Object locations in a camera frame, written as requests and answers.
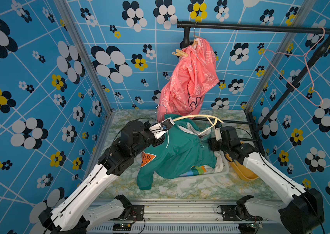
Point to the white hanger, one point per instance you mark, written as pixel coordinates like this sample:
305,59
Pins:
213,120

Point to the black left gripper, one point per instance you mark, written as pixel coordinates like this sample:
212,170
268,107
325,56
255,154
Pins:
159,140

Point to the black clothes rack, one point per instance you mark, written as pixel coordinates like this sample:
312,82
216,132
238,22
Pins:
318,53

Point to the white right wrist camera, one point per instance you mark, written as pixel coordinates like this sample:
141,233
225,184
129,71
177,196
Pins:
217,134

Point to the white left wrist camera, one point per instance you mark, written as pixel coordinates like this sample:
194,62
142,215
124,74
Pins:
166,125

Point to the small black electronics board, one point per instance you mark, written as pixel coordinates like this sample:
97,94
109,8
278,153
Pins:
122,227

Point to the wooden hanger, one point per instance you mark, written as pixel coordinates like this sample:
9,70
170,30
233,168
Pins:
194,42

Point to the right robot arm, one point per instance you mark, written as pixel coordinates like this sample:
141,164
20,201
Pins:
300,210

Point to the pink jacket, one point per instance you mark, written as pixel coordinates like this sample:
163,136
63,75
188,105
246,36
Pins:
191,79

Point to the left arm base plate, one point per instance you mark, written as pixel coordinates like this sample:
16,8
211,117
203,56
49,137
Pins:
135,213

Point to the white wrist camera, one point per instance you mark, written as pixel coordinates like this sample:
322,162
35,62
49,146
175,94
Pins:
217,134
166,125

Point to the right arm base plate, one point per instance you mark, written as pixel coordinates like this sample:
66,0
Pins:
236,213

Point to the yellow plastic tray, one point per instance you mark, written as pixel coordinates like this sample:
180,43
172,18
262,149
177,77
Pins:
242,171

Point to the white plastic basket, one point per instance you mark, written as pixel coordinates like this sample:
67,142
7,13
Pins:
221,168

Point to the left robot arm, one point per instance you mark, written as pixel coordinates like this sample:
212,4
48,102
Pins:
74,215

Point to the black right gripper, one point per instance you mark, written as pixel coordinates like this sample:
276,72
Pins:
212,142

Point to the green jacket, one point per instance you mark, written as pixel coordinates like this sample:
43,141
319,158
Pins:
185,146

